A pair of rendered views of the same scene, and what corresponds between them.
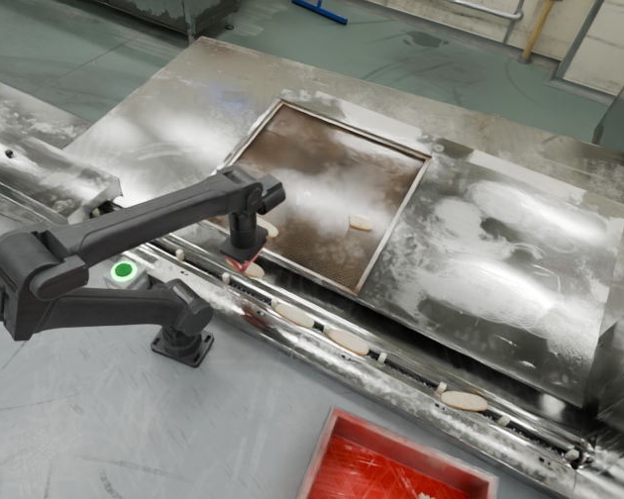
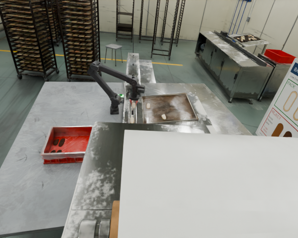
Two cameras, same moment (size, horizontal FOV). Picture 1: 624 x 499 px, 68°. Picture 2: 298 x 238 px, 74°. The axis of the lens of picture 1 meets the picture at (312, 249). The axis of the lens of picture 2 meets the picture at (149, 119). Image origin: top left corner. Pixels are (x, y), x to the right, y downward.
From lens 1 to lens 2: 1.39 m
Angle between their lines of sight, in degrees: 46
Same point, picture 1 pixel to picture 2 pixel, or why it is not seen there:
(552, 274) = not seen: hidden behind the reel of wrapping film
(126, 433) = (92, 111)
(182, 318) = (111, 97)
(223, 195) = (127, 77)
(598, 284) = not seen: hidden behind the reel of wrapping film
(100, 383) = (99, 105)
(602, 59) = not seen: outside the picture
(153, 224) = (112, 72)
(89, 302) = (99, 78)
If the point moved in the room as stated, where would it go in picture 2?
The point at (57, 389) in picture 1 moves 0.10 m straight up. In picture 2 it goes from (95, 102) to (94, 94)
